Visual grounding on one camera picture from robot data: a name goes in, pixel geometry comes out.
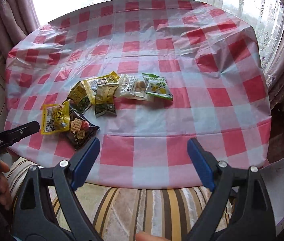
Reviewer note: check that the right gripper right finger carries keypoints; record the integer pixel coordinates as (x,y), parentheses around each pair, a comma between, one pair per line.
(204,163)

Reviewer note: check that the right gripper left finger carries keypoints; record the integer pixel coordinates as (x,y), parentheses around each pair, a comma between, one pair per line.
(82,162)

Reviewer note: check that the yellow tofu snack packet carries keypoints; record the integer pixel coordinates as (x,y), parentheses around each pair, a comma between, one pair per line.
(55,118)

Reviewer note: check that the white nut snack packet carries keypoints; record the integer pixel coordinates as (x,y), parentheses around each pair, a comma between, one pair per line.
(132,87)

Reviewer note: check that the person left hand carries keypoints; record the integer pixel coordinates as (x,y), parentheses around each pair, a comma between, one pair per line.
(5,196)

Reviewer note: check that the person right hand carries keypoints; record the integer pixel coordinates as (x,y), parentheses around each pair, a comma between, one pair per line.
(143,236)

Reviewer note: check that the black cracker snack packet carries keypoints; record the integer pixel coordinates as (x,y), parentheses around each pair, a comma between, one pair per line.
(81,129)

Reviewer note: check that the olive gold snack packet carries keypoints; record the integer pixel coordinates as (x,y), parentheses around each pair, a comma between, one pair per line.
(79,98)

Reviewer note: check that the white purple storage box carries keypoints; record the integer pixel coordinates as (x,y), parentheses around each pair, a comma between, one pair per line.
(273,177)

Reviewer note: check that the gold green snack packet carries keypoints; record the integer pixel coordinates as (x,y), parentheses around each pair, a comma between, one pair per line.
(104,99)

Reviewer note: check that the yellow brown snack packet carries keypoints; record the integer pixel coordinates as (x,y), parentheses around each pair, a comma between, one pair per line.
(91,84)

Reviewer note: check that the green lemon snack packet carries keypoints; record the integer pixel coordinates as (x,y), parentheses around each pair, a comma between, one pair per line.
(157,86)

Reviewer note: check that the red checkered plastic tablecloth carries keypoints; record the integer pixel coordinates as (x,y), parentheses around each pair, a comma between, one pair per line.
(211,63)

